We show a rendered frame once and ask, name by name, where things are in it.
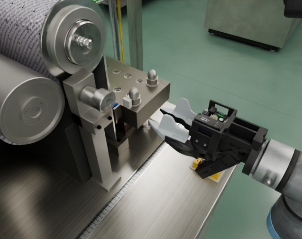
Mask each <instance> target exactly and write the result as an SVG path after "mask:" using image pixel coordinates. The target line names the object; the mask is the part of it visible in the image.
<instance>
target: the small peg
mask: <svg viewBox="0 0 302 239"><path fill-rule="evenodd" d="M75 41H76V44H78V45H81V46H83V47H86V48H88V49H91V48H92V47H93V41H92V40H90V39H87V38H84V37H82V36H77V38H76V40H75Z"/></svg>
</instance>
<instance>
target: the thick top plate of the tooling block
mask: <svg viewBox="0 0 302 239"><path fill-rule="evenodd" d="M105 58H106V65H107V72H108V79H109V86H110V91H111V92H113V93H114V94H115V97H116V100H115V102H117V103H118V104H121V110H122V119H121V121H123V122H125V123H127V124H129V125H130V126H132V127H134V128H136V129H138V128H139V127H140V126H141V125H142V124H143V123H145V122H146V121H147V120H148V119H149V118H150V117H151V116H152V115H153V114H154V113H155V112H156V111H157V110H158V109H159V108H160V107H161V106H162V105H163V104H164V103H165V102H166V101H167V100H168V99H169V96H170V82H168V81H166V80H163V79H161V78H158V80H157V81H158V86H156V87H148V86H147V85H146V79H147V73H145V72H143V71H141V70H138V69H136V68H133V67H130V66H128V65H125V64H123V63H120V62H118V61H115V60H113V59H110V58H107V57H105ZM133 87H135V88H137V89H138V90H139V94H140V99H141V104H140V105H139V106H136V107H131V108H130V109H129V108H127V107H125V106H123V100H122V99H123V98H124V97H127V98H128V95H129V90H130V89H131V88H133Z"/></svg>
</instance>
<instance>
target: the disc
mask: <svg viewBox="0 0 302 239"><path fill-rule="evenodd" d="M75 6H84V7H87V8H90V9H92V10H94V11H95V12H96V13H97V14H98V15H99V16H100V18H101V20H102V22H103V24H104V28H105V45H104V49H103V52H102V55H101V57H100V59H99V60H98V62H97V63H96V65H95V66H94V67H93V68H92V69H91V70H89V72H92V71H93V70H94V69H95V68H96V67H97V65H98V64H99V62H100V60H101V58H102V56H103V54H104V51H105V47H106V43H107V24H106V19H105V17H104V14H103V12H102V10H101V8H100V7H99V5H98V4H97V3H96V2H95V1H94V0H59V1H58V2H57V3H56V4H54V6H53V7H52V8H51V9H50V10H49V12H48V13H47V15H46V17H45V19H44V21H43V24H42V27H41V31H40V37H39V48H40V54H41V58H42V61H43V63H44V65H45V67H46V68H47V70H48V71H49V72H50V74H52V75H53V76H54V77H56V78H57V79H59V80H62V81H64V80H65V79H67V78H69V77H70V76H72V75H73V74H69V73H67V72H65V71H63V70H61V69H60V68H59V67H58V66H57V65H56V63H55V62H54V60H53V57H52V54H51V48H50V39H51V34H52V30H53V27H54V25H55V23H56V21H57V19H58V18H59V17H60V16H61V14H62V13H64V12H65V11H66V10H67V9H69V8H71V7H75Z"/></svg>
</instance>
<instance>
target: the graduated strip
mask: <svg viewBox="0 0 302 239"><path fill-rule="evenodd" d="M177 126H178V127H180V128H183V125H182V124H180V123H178V124H177ZM167 146H168V144H167V143H166V142H165V141H164V140H163V141H162V142H161V143H160V144H159V145H158V146H157V147H156V148H155V150H154V151H153V152H152V153H151V154H150V155H149V156H148V157H147V159H146V160H145V161H144V162H143V163H142V164H141V165H140V166H139V168H138V169H137V170H136V171H135V172H134V173H133V174H132V175H131V177H130V178H129V179H128V180H127V181H126V182H125V183H124V184H123V185H122V186H121V187H120V188H119V190H118V191H117V192H116V193H115V194H114V195H113V196H112V197H111V199H110V200H109V201H108V202H107V203H106V204H105V205H104V206H103V208H102V209H101V210H100V211H99V212H98V213H97V214H96V215H95V216H94V218H93V219H92V220H91V221H90V222H89V223H88V224H87V225H86V227H85V228H84V229H83V230H82V231H81V232H80V233H79V234H78V236H77V237H76V238H75V239H87V238H88V237H89V236H90V235H91V234H92V233H93V232H94V231H95V229H96V228H97V227H98V226H99V225H100V224H101V222H102V221H103V220H104V219H105V218H106V217H107V215H108V214H109V213H110V212H111V211H112V210H113V208H114V207H115V206H116V205H117V204H118V203H119V201H120V200H121V199H122V198H123V197H124V196H125V194H126V193H127V192H128V191H129V190H130V188H131V187H132V186H133V185H134V184H135V183H136V181H137V180H138V179H139V178H140V177H141V176H142V174H143V173H144V172H145V171H146V170H147V169H148V168H149V167H150V166H151V164H152V163H153V162H154V161H155V160H156V158H157V157H158V156H159V155H160V154H161V153H162V151H163V150H164V149H165V148H166V147H167Z"/></svg>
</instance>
